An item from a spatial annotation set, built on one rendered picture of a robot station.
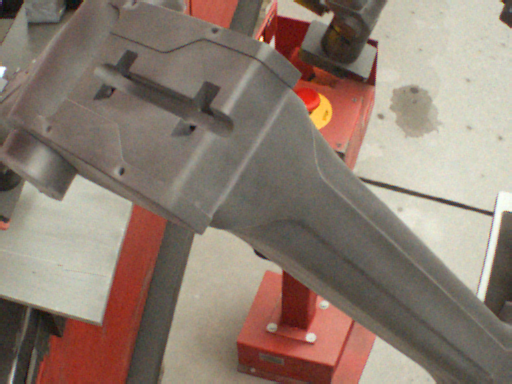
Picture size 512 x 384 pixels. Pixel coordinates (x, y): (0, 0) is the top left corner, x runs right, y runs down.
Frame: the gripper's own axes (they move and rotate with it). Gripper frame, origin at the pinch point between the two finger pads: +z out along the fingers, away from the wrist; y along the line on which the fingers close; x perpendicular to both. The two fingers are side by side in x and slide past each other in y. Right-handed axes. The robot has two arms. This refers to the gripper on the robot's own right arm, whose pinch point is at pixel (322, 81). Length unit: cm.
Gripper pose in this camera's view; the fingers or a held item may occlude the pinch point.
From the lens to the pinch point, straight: 150.1
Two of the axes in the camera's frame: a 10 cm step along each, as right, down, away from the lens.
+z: -2.5, 4.7, 8.5
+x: -3.2, 7.8, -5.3
